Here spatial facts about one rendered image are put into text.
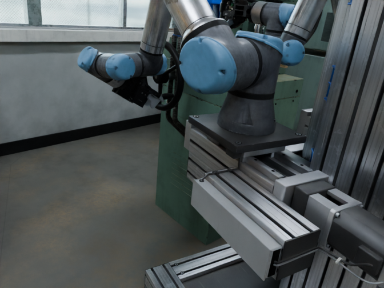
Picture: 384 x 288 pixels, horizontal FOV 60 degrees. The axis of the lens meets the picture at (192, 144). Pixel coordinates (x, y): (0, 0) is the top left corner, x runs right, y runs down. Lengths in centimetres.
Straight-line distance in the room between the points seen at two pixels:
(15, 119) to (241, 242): 218
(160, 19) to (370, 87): 60
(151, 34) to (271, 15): 40
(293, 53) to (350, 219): 54
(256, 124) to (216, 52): 23
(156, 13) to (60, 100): 177
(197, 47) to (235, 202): 32
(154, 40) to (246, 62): 42
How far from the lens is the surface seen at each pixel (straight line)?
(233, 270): 133
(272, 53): 81
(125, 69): 102
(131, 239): 175
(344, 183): 87
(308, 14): 107
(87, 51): 111
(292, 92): 179
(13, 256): 175
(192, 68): 71
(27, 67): 258
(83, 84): 277
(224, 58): 67
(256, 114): 82
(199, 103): 152
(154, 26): 106
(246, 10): 124
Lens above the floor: 110
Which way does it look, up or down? 22 degrees down
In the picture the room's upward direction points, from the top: 6 degrees clockwise
